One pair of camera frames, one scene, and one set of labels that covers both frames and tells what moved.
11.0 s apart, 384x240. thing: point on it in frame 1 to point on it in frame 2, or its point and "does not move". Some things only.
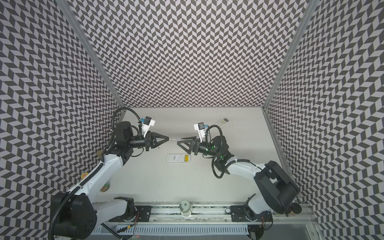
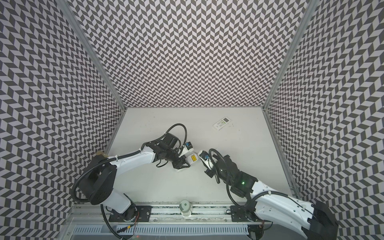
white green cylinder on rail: [185, 207] does not move
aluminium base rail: [214, 214] does not move
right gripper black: [195, 146] to [214, 169]
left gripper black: [150, 140] to [178, 165]
